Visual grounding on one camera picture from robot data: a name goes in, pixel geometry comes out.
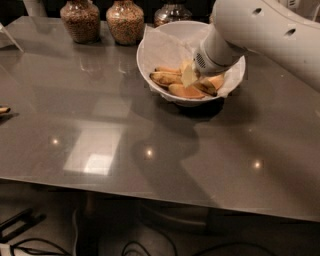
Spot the white bowl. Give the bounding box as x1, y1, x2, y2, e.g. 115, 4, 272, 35
135, 20, 247, 108

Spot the banana at left edge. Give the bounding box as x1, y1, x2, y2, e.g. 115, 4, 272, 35
0, 107, 11, 115

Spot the left glass grain jar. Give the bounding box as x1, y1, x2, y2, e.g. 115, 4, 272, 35
60, 0, 100, 44

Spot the left brown-spotted banana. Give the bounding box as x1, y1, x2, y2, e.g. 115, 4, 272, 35
149, 71, 182, 87

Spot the diagonal yellow banana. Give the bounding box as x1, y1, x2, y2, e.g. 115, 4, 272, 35
193, 79, 217, 97

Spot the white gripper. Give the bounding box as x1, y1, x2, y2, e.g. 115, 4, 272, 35
179, 46, 245, 87

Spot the black cable on floor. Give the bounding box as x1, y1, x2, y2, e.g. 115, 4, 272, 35
9, 229, 278, 256

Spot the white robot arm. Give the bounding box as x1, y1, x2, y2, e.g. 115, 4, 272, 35
191, 0, 320, 91

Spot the back small banana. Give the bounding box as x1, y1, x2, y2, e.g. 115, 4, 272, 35
154, 66, 181, 74

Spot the glass grain jar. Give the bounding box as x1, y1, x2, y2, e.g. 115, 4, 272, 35
60, 0, 100, 44
106, 0, 144, 45

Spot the black stand on floor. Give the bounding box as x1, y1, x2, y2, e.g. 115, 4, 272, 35
0, 208, 46, 243

